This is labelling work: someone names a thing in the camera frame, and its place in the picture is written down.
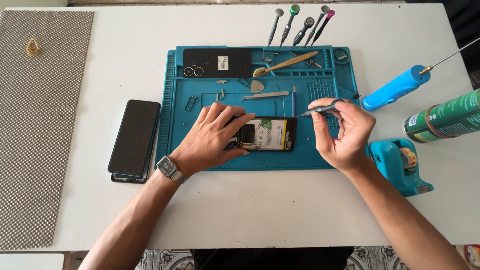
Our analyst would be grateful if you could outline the black-capped screwdriver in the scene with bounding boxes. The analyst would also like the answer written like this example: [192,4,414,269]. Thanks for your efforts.
[292,17,315,47]

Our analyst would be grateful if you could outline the blue tape dispenser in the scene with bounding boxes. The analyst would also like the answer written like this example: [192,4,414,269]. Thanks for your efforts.
[365,137,435,197]

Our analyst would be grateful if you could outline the black phone screen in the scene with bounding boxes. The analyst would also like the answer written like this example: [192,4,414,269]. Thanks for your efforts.
[108,99,161,177]

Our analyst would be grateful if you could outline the blue-edged phone frame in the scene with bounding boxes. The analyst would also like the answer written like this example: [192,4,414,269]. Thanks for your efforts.
[110,112,161,184]

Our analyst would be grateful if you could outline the person's left hand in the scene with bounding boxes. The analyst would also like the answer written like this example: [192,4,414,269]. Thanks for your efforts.
[169,101,256,177]

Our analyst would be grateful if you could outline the person's right hand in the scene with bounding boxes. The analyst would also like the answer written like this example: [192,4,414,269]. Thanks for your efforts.
[307,97,377,173]

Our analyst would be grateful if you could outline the green-capped screwdriver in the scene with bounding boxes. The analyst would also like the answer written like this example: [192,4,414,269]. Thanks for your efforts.
[279,4,301,48]

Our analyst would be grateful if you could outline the silver square wristwatch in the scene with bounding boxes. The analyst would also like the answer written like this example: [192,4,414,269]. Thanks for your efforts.
[156,155,189,185]

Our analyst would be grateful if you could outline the green spray can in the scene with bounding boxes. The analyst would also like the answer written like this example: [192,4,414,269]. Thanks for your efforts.
[403,88,480,144]

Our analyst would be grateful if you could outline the black phone back cover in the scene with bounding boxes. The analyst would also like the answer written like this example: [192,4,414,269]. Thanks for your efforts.
[182,48,253,79]

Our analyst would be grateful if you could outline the dark grey precision screwdriver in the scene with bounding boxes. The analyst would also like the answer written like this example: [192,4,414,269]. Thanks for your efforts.
[296,98,345,119]

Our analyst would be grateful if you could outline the clear tape roll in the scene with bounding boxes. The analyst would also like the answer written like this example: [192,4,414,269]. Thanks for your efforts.
[398,146,418,170]

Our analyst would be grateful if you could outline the silver curved tweezers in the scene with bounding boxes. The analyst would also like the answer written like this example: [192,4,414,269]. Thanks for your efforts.
[240,90,290,103]

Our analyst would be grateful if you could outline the blue silicone repair mat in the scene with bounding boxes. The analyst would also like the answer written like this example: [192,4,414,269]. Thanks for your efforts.
[155,45,361,172]

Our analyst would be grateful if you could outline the bamboo cleaning brush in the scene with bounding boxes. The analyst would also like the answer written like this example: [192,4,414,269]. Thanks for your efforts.
[252,51,319,78]

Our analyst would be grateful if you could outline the blue handheld tool with rod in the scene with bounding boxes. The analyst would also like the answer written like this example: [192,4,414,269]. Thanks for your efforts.
[362,36,480,112]

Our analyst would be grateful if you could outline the black smartphone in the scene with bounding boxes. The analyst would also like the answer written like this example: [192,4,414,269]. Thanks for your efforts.
[223,116,298,153]

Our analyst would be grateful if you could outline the grey-capped long screwdriver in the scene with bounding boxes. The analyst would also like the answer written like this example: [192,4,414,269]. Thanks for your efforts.
[304,5,331,48]

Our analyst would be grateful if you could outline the red object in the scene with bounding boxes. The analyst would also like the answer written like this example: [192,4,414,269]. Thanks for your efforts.
[464,244,480,268]

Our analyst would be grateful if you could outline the grey woven non-slip mat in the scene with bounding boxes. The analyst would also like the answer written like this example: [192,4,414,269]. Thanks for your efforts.
[0,10,95,251]

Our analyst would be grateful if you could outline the pink-capped screwdriver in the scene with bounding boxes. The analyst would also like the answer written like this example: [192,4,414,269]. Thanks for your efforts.
[311,10,336,47]

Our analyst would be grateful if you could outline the steel tweezers in tray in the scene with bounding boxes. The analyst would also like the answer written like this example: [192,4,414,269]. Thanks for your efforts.
[289,52,323,69]

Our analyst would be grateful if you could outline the person's black shirt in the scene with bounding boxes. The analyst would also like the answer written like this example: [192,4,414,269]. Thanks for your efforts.
[189,246,355,270]

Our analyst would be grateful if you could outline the grey-capped slim screwdriver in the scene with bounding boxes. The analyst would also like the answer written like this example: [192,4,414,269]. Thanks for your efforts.
[267,8,284,48]

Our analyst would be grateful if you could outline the white stool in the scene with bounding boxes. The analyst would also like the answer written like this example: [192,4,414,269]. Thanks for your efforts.
[0,253,65,270]

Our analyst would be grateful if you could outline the yellow rubber band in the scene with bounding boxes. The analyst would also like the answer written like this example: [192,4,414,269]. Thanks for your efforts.
[26,38,41,57]

